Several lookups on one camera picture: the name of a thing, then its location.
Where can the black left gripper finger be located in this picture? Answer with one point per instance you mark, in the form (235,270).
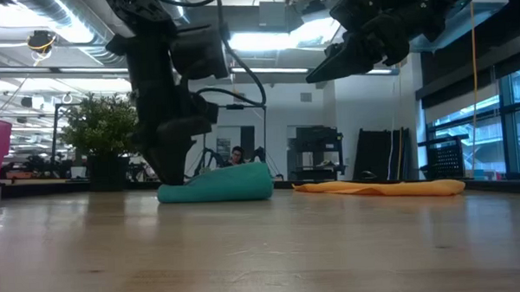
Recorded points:
(173,149)
(147,150)

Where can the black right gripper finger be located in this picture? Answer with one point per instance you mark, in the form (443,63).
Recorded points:
(338,44)
(348,58)

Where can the teal microfiber towel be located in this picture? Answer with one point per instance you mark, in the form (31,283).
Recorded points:
(226,186)

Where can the orange microfiber towel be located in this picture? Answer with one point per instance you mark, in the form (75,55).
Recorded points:
(396,189)

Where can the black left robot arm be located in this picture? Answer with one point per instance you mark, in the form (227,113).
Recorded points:
(138,7)

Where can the green potted plant black pot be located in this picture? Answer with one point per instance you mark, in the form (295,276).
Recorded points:
(99,130)

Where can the person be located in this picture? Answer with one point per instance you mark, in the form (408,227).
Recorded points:
(38,162)
(237,155)

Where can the black shelf cart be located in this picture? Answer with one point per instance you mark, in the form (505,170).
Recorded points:
(316,144)

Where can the black leaning panels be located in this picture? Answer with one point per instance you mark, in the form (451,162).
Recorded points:
(373,159)

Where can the small black dome object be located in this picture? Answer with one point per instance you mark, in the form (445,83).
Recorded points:
(368,175)

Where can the black perforated rack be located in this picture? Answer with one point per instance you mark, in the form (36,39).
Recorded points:
(444,161)

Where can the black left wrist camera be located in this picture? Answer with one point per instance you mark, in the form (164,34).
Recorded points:
(198,50)

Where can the black station frame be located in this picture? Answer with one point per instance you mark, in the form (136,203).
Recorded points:
(241,107)

